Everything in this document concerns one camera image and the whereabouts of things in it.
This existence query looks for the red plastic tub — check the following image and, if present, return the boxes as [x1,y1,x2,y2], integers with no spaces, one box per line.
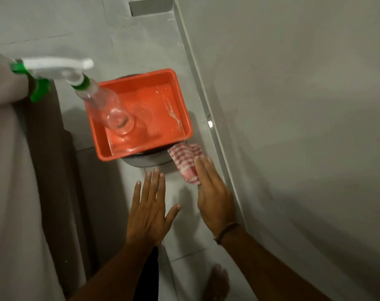
[84,68,194,162]

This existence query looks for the person's left hand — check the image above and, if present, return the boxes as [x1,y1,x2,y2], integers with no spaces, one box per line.
[126,167,182,248]

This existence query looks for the person's left forearm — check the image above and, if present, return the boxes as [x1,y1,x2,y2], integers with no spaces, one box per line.
[69,241,160,301]

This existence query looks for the red white checkered cloth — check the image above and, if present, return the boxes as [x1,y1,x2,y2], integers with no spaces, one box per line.
[167,143,204,185]

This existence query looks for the dark cord wristband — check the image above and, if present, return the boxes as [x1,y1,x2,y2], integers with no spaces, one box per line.
[213,222,241,245]

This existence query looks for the person's bare foot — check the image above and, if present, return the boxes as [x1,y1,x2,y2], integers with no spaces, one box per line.
[202,263,231,301]

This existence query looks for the person's black garment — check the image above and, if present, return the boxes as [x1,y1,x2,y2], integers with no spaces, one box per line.
[133,246,159,301]

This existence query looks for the clear spray bottle green trigger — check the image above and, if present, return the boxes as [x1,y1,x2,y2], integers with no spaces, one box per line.
[10,57,135,136]

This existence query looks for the person's right hand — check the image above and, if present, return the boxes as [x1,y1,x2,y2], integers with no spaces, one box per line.
[194,155,238,237]

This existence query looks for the person's right forearm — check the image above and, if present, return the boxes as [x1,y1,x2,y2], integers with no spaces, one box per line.
[220,227,332,301]

